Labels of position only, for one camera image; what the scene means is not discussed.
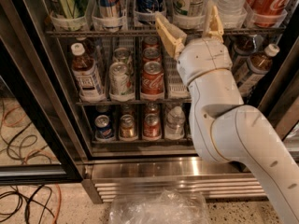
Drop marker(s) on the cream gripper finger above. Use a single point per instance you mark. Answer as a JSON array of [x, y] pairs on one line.
[[213, 26], [171, 36]]

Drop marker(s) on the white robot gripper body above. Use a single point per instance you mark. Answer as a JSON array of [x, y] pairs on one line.
[[204, 59]]

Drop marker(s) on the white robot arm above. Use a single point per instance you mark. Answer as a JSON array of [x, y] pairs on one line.
[[223, 128]]

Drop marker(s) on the red Coca-Cola can front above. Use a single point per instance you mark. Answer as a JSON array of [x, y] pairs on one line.
[[152, 81]]

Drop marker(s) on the white 7up can behind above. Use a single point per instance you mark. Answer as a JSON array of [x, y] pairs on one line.
[[123, 55]]

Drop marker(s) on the red Coca-Cola can top shelf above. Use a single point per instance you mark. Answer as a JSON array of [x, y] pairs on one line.
[[266, 13]]

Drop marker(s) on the white 7up can front middle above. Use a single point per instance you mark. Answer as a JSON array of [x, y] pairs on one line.
[[120, 79]]

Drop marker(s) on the clear water bottle bottom shelf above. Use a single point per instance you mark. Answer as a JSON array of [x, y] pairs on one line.
[[174, 125]]

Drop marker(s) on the red can bottom shelf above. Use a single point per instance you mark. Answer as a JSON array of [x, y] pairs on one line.
[[151, 126]]

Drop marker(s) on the stainless steel fridge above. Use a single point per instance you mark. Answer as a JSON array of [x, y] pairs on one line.
[[123, 166]]

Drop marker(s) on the gold can bottom shelf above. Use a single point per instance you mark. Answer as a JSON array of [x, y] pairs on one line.
[[127, 127]]

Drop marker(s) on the green tall can top shelf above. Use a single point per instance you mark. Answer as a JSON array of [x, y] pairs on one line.
[[67, 0]]

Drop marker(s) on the blue Pepsi can bottom shelf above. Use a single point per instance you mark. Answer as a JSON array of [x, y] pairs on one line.
[[103, 127]]

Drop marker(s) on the black framed glass fridge door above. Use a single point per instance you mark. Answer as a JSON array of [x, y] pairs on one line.
[[33, 139]]

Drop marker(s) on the brown tea bottle right behind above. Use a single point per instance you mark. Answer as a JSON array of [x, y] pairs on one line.
[[243, 46]]

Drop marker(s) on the brown tea bottle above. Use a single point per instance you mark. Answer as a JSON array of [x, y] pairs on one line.
[[255, 67], [86, 74], [243, 46]]

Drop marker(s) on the brown tea bottle right front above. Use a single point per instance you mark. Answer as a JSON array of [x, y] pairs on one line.
[[255, 67]]

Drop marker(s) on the brown tea bottle left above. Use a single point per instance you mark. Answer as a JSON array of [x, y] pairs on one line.
[[86, 74]]

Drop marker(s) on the clear plastic bag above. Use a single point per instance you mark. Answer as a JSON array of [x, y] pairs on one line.
[[167, 207]]

